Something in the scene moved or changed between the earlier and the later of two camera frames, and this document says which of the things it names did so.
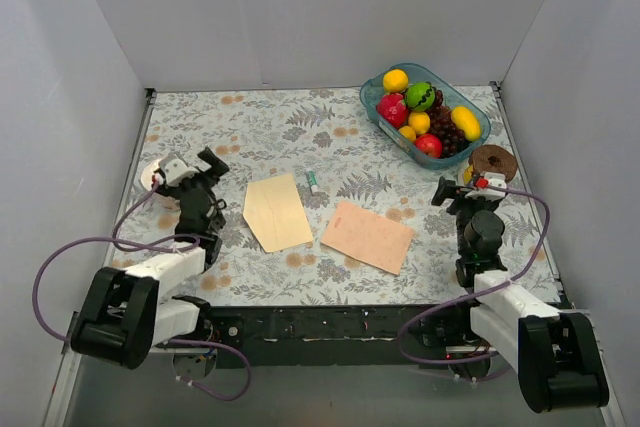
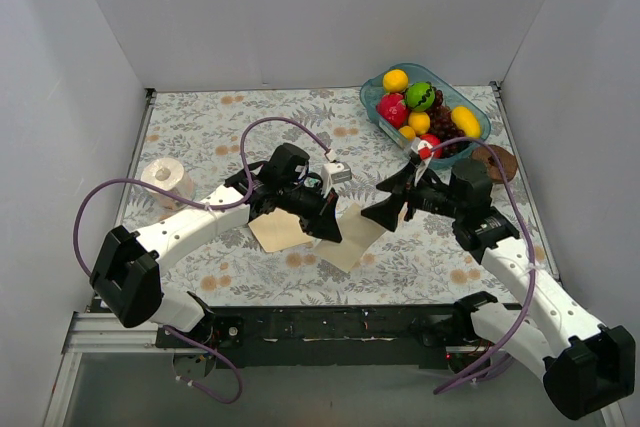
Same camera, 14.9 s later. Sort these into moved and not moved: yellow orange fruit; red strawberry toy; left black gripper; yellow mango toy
Moved: left black gripper
Not moved: yellow mango toy; yellow orange fruit; red strawberry toy
